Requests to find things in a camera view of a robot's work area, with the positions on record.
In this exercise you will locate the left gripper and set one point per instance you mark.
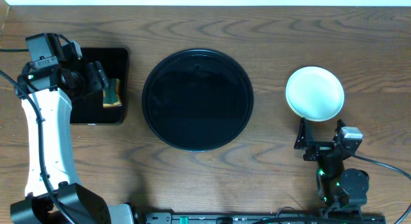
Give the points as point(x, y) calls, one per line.
point(97, 76)

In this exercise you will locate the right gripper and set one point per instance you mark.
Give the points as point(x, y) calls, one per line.
point(319, 148)

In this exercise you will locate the yellow green sponge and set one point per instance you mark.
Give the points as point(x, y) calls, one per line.
point(111, 97)

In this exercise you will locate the light blue plate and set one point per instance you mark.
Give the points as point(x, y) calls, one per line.
point(314, 93)

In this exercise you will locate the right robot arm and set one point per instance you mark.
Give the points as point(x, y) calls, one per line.
point(344, 190)

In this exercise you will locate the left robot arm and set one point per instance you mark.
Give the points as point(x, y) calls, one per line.
point(54, 192)

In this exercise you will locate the round black tray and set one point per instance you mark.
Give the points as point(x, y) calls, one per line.
point(197, 99)

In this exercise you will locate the black rectangular bin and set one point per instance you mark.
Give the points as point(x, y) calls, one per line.
point(115, 63)

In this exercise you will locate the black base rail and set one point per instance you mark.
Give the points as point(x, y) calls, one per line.
point(168, 218)

